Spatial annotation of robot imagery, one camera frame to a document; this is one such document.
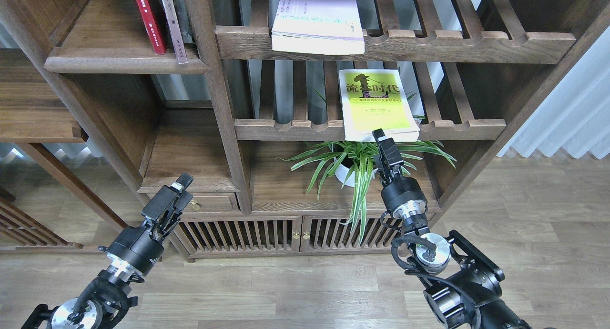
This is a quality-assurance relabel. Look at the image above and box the brass drawer knob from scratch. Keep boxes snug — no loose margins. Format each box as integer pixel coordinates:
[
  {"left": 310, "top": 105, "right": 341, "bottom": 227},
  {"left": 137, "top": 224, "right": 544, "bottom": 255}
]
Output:
[{"left": 190, "top": 200, "right": 201, "bottom": 212}]

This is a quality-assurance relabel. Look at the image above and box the red paperback book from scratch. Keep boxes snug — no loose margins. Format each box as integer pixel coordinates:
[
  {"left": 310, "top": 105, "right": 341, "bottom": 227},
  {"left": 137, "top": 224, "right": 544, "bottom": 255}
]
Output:
[{"left": 134, "top": 0, "right": 167, "bottom": 55}]

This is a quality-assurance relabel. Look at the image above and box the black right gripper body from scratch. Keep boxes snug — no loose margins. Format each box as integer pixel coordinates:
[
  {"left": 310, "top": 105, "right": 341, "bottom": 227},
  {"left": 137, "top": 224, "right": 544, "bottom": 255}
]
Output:
[{"left": 376, "top": 150, "right": 427, "bottom": 220}]

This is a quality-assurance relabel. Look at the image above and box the green spider plant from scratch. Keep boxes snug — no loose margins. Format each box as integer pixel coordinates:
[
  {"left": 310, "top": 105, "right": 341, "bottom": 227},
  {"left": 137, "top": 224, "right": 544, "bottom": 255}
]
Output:
[{"left": 278, "top": 140, "right": 456, "bottom": 243}]

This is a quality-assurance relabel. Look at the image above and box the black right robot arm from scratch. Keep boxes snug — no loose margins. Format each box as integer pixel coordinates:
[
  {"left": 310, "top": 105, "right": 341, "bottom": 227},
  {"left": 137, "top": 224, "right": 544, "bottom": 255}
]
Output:
[{"left": 373, "top": 129, "right": 529, "bottom": 329}]

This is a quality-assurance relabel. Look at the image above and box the white lavender paperback book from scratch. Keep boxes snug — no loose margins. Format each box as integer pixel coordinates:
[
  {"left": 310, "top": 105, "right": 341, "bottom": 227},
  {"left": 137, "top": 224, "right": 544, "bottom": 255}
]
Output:
[{"left": 272, "top": 0, "right": 365, "bottom": 55}]

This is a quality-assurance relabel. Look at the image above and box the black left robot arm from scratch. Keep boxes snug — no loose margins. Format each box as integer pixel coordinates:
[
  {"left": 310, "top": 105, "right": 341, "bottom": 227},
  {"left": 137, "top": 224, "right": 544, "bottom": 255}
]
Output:
[{"left": 22, "top": 173, "right": 193, "bottom": 329}]

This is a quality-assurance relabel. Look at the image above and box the white plant pot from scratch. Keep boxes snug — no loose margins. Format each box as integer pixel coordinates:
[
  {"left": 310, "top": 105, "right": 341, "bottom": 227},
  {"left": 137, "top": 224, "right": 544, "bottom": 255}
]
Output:
[{"left": 334, "top": 164, "right": 378, "bottom": 188}]

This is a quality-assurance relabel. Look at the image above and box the dark wooden bookshelf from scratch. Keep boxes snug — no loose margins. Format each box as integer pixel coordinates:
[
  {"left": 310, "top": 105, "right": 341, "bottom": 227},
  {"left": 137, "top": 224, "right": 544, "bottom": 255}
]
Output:
[{"left": 1, "top": 0, "right": 609, "bottom": 260}]

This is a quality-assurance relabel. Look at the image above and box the dark wooden slatted bench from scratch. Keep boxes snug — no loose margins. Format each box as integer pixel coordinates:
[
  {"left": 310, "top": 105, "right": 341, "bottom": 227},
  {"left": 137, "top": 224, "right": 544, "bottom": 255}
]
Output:
[{"left": 0, "top": 188, "right": 83, "bottom": 253}]

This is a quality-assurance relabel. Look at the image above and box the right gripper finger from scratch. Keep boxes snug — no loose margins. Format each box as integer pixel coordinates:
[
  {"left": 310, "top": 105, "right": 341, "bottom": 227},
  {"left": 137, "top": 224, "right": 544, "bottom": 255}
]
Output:
[{"left": 372, "top": 129, "right": 405, "bottom": 170}]

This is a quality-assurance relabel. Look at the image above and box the thin upright book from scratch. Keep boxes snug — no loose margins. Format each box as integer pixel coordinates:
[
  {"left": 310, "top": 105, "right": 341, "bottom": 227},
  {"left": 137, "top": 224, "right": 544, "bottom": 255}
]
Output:
[{"left": 161, "top": 0, "right": 189, "bottom": 64}]

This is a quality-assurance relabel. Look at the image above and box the yellow green paperback book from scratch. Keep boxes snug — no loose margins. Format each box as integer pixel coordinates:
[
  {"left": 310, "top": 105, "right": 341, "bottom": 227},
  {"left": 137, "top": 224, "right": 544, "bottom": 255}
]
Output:
[{"left": 338, "top": 70, "right": 420, "bottom": 143}]

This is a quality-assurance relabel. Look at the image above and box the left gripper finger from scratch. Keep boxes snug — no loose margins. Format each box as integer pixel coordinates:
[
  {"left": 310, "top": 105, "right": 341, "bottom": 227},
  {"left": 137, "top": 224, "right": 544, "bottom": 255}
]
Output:
[{"left": 142, "top": 173, "right": 193, "bottom": 223}]

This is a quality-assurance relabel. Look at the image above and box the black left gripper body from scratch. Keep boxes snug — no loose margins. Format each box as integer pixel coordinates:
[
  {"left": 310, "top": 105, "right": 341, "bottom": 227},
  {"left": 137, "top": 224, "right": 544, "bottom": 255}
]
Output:
[{"left": 99, "top": 217, "right": 180, "bottom": 276}]

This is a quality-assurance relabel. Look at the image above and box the white curtain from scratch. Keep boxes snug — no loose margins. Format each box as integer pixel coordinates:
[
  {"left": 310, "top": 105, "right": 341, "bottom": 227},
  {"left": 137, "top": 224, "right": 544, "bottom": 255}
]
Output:
[{"left": 498, "top": 29, "right": 610, "bottom": 159}]

